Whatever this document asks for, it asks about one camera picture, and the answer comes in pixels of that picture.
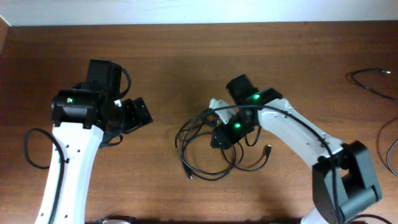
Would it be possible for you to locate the long black usb cable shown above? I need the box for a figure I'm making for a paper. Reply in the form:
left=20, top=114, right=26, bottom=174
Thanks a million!
left=349, top=68, right=398, bottom=178

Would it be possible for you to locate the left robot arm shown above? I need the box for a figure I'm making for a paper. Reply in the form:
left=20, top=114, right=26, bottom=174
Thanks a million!
left=36, top=59, right=153, bottom=223

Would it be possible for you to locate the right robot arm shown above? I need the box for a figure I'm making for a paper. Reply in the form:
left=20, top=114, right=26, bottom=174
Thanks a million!
left=209, top=75, right=382, bottom=223

